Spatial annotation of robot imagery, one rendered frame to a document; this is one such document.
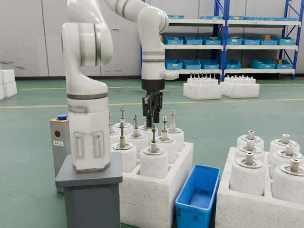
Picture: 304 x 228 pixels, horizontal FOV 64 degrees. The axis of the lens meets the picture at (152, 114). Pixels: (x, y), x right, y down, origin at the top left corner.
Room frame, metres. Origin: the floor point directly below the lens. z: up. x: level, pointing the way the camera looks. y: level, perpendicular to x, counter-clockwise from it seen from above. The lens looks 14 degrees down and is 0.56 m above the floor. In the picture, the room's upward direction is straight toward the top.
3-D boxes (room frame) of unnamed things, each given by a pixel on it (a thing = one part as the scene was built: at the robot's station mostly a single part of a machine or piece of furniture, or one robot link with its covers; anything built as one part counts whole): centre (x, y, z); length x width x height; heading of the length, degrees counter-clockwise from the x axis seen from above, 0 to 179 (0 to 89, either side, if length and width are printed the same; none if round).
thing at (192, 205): (0.78, -0.17, 0.06); 0.30 x 0.11 x 0.12; 158
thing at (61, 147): (0.95, 0.36, 0.16); 0.07 x 0.07 x 0.31; 70
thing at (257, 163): (0.67, -0.29, 0.25); 0.08 x 0.08 x 0.01
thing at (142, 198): (0.92, 0.06, 0.09); 0.39 x 0.39 x 0.18; 70
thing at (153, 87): (0.77, 0.00, 0.45); 0.08 x 0.08 x 0.09
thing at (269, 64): (6.01, -2.68, 0.36); 0.50 x 0.38 x 0.21; 7
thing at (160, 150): (0.77, -0.01, 0.25); 0.08 x 0.08 x 0.01
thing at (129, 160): (0.81, 0.10, 0.16); 0.10 x 0.10 x 0.18
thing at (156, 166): (0.77, -0.01, 0.16); 0.10 x 0.10 x 0.18
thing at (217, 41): (5.85, -1.33, 0.90); 0.50 x 0.38 x 0.21; 8
